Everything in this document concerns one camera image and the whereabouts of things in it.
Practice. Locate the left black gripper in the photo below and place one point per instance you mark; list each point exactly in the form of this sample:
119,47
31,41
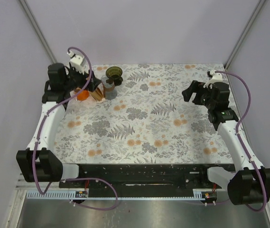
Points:
93,83

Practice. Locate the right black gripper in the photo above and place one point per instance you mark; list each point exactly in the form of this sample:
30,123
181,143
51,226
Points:
195,87

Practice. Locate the glass coffee carafe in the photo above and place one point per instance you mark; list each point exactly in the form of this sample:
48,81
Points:
109,91

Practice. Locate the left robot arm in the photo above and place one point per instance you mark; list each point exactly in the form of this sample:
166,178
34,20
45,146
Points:
37,162

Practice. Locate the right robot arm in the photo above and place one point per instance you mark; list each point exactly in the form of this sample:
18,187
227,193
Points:
250,184

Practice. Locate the brown coffee filter stack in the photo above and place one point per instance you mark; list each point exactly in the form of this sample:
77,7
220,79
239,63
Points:
97,94

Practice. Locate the dark green dripper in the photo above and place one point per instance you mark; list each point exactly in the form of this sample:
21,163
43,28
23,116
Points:
115,73

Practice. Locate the glass of orange liquid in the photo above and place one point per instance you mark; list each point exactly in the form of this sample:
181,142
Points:
82,95

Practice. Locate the floral tablecloth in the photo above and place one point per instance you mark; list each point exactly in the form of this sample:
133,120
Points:
147,122

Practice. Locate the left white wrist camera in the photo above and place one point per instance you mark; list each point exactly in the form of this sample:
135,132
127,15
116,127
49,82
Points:
76,62

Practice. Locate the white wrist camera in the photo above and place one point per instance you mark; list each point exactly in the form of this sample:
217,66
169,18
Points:
76,62
214,77

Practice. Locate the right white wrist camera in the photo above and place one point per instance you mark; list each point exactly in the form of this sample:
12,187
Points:
214,77

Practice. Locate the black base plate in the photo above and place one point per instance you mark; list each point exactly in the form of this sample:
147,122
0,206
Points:
177,175

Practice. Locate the white slotted cable duct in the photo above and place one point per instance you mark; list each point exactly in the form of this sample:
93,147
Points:
76,195

